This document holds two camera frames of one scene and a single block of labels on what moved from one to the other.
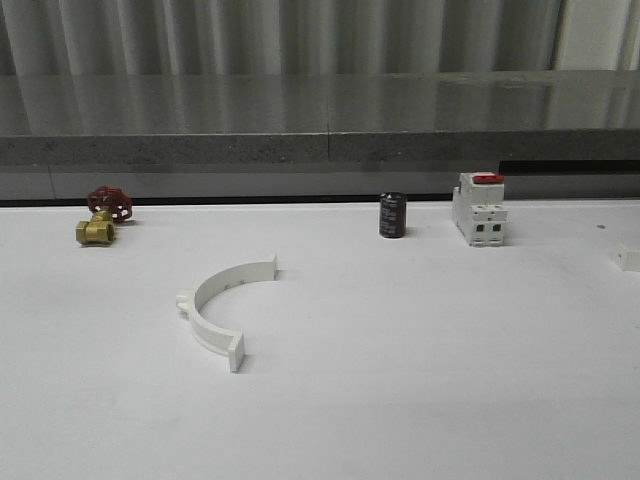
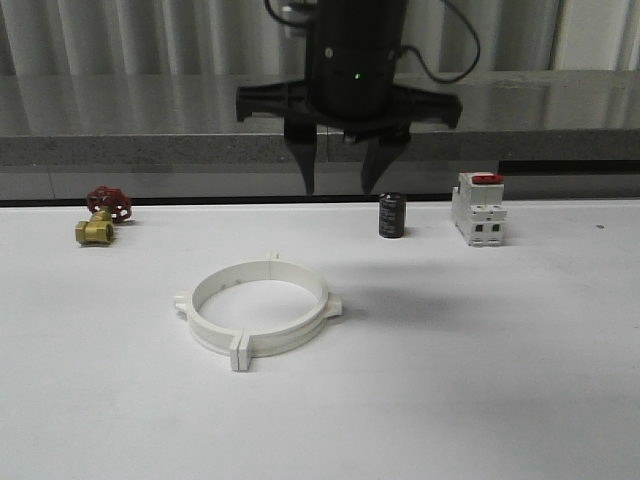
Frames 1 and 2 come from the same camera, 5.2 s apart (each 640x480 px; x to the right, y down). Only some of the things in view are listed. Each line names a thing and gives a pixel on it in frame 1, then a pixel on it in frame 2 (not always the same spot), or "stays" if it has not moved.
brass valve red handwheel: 109,206 stays
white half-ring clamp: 628,259 to 264,342
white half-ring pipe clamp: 191,303 stays
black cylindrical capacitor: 392,215 stays
